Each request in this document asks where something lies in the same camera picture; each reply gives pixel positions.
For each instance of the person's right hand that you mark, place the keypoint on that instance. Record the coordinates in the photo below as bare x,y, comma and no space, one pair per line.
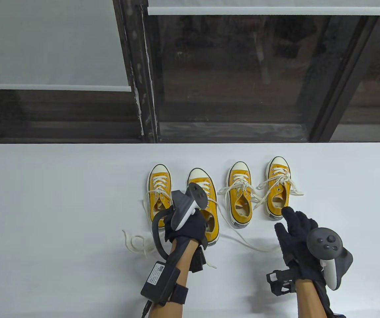
296,241

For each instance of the person's left hand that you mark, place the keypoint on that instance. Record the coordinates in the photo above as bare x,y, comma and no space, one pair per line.
193,232

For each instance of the yellow canvas shoe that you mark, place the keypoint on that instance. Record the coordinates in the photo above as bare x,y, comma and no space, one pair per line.
277,198
155,198
241,212
212,212

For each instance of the white shoe lace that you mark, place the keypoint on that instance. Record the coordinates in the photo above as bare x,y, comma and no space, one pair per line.
133,245
243,241
240,186
281,179

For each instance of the person's left forearm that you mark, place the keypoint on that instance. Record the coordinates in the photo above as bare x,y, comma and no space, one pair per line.
185,261

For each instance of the person's right forearm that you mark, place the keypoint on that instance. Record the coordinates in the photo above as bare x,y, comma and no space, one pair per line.
309,301

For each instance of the white grey tracking controller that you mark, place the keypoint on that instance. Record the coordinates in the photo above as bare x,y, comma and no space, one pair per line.
322,241
185,218

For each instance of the black power box white label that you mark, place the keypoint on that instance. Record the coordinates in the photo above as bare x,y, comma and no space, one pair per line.
160,281

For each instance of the white roller blind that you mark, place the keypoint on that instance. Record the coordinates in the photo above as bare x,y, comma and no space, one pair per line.
44,43
259,10

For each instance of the dark window frame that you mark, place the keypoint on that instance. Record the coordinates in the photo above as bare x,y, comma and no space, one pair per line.
143,82

